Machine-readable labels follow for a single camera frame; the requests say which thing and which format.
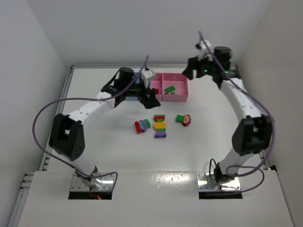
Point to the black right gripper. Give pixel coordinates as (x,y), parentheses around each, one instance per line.
(194,65)

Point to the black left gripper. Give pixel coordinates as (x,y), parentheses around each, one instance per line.
(144,95)

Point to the red oval lego brick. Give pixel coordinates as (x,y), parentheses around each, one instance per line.
(156,90)

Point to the green studded lego plate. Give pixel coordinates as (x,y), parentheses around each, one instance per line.
(169,89)

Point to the green lego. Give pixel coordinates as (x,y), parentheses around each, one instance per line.
(179,118)

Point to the red flower lego brick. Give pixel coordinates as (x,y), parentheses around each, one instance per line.
(186,120)

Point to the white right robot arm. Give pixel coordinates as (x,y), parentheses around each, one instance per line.
(254,131)

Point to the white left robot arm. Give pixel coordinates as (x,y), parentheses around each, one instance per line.
(67,133)

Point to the large pink container tray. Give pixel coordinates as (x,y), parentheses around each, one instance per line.
(180,82)

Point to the green flat-top lego brick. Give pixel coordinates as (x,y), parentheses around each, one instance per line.
(159,115)

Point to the red semicircle lego brick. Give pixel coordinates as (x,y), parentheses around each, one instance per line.
(156,118)

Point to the green arched lego brick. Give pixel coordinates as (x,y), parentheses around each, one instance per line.
(148,124)

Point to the light blue container tray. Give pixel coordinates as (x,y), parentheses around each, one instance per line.
(131,98)

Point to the yellow oval lego brick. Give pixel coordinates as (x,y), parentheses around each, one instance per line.
(159,126)

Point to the purple lotus lego brick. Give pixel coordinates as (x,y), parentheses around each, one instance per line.
(143,125)

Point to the red base lego brick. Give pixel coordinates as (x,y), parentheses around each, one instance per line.
(137,127)

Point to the green lower lego brick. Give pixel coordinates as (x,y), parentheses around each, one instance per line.
(161,130)

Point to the purple scalloped lego brick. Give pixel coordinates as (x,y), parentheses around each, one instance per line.
(160,134)

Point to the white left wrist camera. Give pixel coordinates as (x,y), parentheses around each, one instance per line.
(147,76)

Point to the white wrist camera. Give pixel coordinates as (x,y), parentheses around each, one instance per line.
(147,76)
(203,47)

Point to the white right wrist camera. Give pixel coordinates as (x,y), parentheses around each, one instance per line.
(203,47)

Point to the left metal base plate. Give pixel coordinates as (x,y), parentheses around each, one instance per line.
(101,184)

